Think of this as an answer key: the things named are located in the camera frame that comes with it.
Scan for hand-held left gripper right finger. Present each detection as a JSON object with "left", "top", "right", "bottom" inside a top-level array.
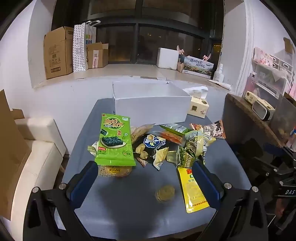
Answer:
[{"left": 192, "top": 161, "right": 269, "bottom": 241}]

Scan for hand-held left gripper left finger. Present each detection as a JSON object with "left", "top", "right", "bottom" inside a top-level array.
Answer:
[{"left": 23, "top": 161, "right": 99, "bottom": 241}]

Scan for bright yellow snack packet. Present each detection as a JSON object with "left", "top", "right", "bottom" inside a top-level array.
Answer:
[{"left": 177, "top": 167, "right": 210, "bottom": 214}]

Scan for green seaweed snack packet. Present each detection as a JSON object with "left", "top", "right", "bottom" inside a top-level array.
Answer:
[{"left": 94, "top": 113, "right": 136, "bottom": 167}]

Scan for white cardboard box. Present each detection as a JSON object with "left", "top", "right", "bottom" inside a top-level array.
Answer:
[{"left": 112, "top": 81, "right": 192, "bottom": 127}]

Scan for olive green pea packet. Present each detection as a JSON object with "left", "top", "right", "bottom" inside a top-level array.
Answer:
[
  {"left": 176, "top": 146, "right": 204, "bottom": 168},
  {"left": 185, "top": 130, "right": 216, "bottom": 160}
]

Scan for round gold wrapped snack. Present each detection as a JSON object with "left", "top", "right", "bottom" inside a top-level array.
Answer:
[{"left": 155, "top": 184, "right": 175, "bottom": 202}]

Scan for small translucent yellow packet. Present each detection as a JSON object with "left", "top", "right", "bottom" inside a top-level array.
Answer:
[{"left": 166, "top": 150, "right": 180, "bottom": 164}]

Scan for blue-grey tablecloth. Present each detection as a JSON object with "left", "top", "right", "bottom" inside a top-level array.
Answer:
[{"left": 61, "top": 98, "right": 253, "bottom": 232}]

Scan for beige snack packet orange edges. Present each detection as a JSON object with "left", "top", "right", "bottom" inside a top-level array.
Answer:
[{"left": 190, "top": 120, "right": 226, "bottom": 139}]

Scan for cream sofa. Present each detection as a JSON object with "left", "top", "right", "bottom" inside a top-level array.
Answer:
[{"left": 0, "top": 117, "right": 67, "bottom": 223}]

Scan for orange striped snack packet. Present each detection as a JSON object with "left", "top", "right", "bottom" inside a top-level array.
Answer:
[{"left": 151, "top": 130, "right": 185, "bottom": 144}]

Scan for black and blue chip packet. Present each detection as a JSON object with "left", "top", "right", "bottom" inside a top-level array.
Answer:
[{"left": 134, "top": 131, "right": 176, "bottom": 171}]

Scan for clear acrylic box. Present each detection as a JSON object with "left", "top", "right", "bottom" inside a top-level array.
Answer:
[{"left": 269, "top": 94, "right": 296, "bottom": 142}]

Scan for beige tissue box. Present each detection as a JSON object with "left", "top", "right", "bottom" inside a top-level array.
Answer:
[{"left": 187, "top": 96, "right": 210, "bottom": 118}]

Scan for wooden-edged side table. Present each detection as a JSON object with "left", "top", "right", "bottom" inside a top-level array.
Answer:
[{"left": 222, "top": 93, "right": 286, "bottom": 149}]

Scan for white device dark screen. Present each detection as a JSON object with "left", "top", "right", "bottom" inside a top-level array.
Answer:
[{"left": 252, "top": 101, "right": 275, "bottom": 121}]

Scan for small cream device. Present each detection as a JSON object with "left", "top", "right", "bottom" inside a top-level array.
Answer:
[{"left": 244, "top": 91, "right": 267, "bottom": 105}]

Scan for white plastic bottle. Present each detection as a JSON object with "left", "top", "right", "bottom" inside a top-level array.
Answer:
[{"left": 213, "top": 64, "right": 225, "bottom": 82}]

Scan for white desktop storage organizer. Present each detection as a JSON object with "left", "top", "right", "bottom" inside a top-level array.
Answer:
[{"left": 243, "top": 46, "right": 296, "bottom": 99}]

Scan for landscape printed carton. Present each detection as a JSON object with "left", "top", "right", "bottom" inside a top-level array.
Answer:
[{"left": 177, "top": 45, "right": 214, "bottom": 78}]

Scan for small open cardboard box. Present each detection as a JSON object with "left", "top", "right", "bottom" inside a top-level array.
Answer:
[{"left": 86, "top": 42, "right": 109, "bottom": 69}]

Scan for large brown cardboard box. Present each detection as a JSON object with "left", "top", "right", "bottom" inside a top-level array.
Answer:
[{"left": 44, "top": 26, "right": 74, "bottom": 80}]

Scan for white foam box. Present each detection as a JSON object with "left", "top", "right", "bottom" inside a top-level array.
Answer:
[{"left": 157, "top": 47, "right": 179, "bottom": 70}]

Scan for white bag coloured squares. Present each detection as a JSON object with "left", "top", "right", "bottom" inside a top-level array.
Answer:
[{"left": 84, "top": 20, "right": 102, "bottom": 70}]

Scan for dark window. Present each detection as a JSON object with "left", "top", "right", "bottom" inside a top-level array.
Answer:
[{"left": 52, "top": 0, "right": 224, "bottom": 66}]

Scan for brown cardboard wall tag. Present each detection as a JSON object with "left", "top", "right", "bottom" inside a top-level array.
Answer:
[{"left": 283, "top": 37, "right": 293, "bottom": 54}]

